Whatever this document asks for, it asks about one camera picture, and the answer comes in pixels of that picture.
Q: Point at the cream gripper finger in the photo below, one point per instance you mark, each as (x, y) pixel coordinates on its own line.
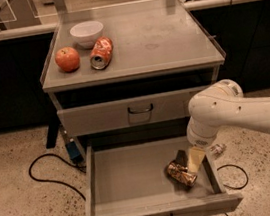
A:
(195, 158)

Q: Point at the orange gold can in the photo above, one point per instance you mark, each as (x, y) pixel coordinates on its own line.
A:
(180, 173)

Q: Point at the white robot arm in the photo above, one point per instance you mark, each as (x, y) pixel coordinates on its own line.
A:
(222, 104)

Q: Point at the closed top drawer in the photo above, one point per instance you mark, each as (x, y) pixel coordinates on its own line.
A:
(100, 117)

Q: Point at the open middle drawer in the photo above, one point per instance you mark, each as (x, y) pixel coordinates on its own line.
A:
(132, 181)

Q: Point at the grey drawer cabinet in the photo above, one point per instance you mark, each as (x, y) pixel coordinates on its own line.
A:
(158, 47)

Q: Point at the red soda can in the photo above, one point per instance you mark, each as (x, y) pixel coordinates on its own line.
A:
(101, 53)

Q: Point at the clear plastic bottle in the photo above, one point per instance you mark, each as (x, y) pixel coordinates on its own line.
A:
(218, 149)

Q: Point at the blue power box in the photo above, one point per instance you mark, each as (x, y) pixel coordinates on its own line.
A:
(73, 152)

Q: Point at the red apple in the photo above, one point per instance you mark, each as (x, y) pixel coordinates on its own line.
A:
(67, 59)

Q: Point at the white bowl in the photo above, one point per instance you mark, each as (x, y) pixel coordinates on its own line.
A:
(86, 33)

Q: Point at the black top drawer handle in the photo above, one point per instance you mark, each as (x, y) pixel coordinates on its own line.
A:
(132, 110)

